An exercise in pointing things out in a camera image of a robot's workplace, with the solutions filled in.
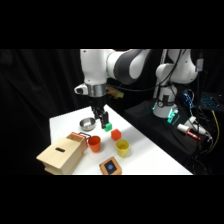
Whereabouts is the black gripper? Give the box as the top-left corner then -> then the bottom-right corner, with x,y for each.
89,95 -> 110,130

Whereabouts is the green block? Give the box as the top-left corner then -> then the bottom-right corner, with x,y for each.
103,122 -> 113,133

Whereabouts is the red block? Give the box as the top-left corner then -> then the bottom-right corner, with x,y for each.
110,128 -> 123,142

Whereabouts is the small steel saucepan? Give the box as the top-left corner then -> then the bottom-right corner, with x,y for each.
79,117 -> 98,132

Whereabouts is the orange plastic cup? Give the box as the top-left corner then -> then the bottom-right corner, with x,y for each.
87,135 -> 102,154

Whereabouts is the yellow object behind gripper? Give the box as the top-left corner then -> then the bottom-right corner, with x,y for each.
107,87 -> 125,100

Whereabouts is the yellow plastic cup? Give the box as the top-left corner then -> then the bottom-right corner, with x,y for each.
115,138 -> 130,158

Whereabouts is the wooden tile with blue dot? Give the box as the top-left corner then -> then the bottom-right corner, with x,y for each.
99,157 -> 123,176

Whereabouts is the wooden box with slot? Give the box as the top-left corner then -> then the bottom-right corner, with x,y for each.
35,131 -> 89,176

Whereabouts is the black robot stand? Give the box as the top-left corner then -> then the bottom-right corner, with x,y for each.
123,99 -> 202,158

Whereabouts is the green lit control box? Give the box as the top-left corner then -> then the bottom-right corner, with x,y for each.
166,107 -> 181,125

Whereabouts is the black curtain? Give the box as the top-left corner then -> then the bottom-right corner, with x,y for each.
0,49 -> 88,176

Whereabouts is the white red marker pen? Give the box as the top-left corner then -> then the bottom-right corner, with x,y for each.
176,123 -> 203,141

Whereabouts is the backlit cyan keyboard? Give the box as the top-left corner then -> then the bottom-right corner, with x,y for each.
199,92 -> 224,112

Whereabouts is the black wire handle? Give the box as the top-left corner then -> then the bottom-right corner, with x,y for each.
78,131 -> 91,141

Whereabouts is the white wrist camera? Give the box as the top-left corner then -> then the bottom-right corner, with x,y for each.
73,83 -> 90,96

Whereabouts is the yellow cable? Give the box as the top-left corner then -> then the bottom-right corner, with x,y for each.
211,109 -> 221,152

